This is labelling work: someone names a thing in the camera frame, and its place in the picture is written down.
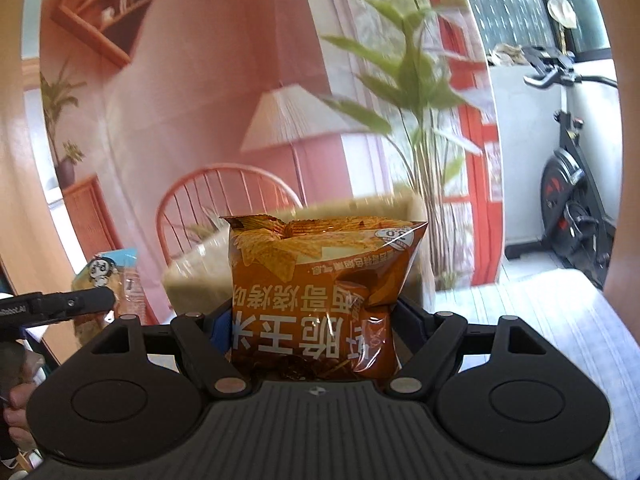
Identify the clear bread packet blue top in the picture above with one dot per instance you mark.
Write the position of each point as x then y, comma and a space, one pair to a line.
125, 280

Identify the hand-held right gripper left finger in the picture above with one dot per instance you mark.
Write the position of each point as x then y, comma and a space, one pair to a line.
220, 340

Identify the crumpled pale cloth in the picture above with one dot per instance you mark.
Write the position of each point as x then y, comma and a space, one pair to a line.
510, 55

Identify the cardboard box with plastic liner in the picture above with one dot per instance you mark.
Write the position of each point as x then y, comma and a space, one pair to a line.
200, 280

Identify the dark framed window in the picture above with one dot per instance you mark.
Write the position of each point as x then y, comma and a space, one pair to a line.
510, 0

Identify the printed room wall backdrop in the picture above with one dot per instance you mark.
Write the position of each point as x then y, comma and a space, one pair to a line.
200, 85

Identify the black exercise bike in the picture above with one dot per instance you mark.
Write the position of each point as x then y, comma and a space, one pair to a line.
565, 195

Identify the person's left hand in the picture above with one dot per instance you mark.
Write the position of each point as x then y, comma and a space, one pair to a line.
20, 430

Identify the brown orange chip packet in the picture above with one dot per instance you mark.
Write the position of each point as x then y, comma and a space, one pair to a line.
310, 310

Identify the brown wooden door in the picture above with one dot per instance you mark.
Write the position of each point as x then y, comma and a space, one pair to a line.
627, 160

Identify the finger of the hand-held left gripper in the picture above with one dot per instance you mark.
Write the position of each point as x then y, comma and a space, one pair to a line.
80, 300

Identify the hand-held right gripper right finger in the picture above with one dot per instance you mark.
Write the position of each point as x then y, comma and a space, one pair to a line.
415, 330

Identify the white hanging pouch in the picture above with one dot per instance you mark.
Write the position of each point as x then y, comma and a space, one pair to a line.
562, 12

